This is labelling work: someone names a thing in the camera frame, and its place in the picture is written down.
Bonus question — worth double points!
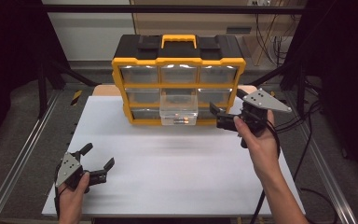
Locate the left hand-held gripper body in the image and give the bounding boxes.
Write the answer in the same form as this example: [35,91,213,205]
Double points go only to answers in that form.
[55,151,91,194]

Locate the black curtain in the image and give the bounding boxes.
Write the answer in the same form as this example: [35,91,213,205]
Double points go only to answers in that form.
[0,0,59,153]
[292,0,358,183]

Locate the person's right hand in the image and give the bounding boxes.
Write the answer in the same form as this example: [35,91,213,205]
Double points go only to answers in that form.
[233,110,281,181]

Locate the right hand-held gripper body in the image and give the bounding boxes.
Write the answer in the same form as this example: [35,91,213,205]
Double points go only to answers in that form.
[240,88,293,148]

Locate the set of clear organizer drawers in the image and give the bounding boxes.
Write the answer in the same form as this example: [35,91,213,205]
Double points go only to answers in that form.
[119,64,239,120]

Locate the white power strip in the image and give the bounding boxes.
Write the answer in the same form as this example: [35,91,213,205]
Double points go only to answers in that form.
[247,0,273,7]

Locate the yellow black drawer organizer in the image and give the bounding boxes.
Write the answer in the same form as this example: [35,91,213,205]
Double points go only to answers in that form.
[111,33,247,127]

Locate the bundle of black wall cables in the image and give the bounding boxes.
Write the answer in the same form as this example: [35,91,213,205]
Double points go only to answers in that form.
[255,6,292,67]

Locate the dark wall vent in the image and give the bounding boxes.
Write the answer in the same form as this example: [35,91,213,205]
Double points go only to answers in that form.
[226,26,253,35]

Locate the aluminium rail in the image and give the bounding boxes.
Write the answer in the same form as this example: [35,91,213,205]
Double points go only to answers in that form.
[0,90,61,224]
[283,90,358,224]

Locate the clear plastic drawer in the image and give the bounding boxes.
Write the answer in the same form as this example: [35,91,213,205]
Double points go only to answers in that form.
[158,92,199,127]

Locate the black stand leg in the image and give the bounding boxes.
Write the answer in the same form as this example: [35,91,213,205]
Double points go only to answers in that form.
[36,58,101,119]
[248,58,309,117]

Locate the black floor cable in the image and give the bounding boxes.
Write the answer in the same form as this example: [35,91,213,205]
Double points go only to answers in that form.
[274,101,339,224]

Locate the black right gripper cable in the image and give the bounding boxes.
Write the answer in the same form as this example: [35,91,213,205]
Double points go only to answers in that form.
[249,119,282,224]

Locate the yellow black hazard tape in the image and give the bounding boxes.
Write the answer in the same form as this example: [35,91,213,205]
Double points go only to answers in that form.
[70,90,84,106]

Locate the black frame crossbar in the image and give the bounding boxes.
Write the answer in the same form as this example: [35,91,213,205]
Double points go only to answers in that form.
[41,4,306,14]

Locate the person's left hand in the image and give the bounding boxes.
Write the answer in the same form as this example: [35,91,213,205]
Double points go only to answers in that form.
[57,171,91,213]

